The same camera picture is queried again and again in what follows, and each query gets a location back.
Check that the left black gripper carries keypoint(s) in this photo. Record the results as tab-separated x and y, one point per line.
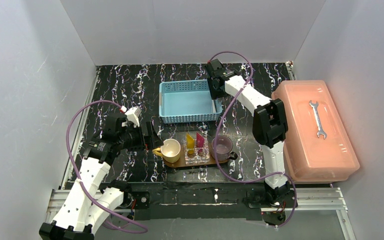
148	135

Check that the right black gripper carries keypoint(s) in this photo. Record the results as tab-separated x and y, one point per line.
214	81

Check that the yellow mug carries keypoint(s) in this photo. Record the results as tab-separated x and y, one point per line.
169	151

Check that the yellow toothpaste tube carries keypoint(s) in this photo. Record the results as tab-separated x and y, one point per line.
190	144

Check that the oval wooden tray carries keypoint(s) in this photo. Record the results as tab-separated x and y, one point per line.
186	161

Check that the clear textured acrylic holder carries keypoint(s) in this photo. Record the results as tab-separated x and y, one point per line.
196	150

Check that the light blue plastic basket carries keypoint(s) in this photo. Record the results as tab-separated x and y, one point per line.
187	101

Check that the pink toothpaste tube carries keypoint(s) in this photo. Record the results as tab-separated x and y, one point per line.
200	144

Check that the purple mug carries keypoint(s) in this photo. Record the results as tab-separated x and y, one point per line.
222	148

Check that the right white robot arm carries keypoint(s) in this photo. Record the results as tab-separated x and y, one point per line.
269	126

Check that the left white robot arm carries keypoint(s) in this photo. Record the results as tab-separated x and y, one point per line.
81	215

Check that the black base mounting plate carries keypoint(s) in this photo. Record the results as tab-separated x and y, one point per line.
133	202

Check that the silver open-end wrench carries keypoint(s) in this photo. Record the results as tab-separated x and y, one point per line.
320	131

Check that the pink translucent storage box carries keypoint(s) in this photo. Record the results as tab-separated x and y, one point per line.
310	159

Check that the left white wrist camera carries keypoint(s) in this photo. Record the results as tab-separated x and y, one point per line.
132	115

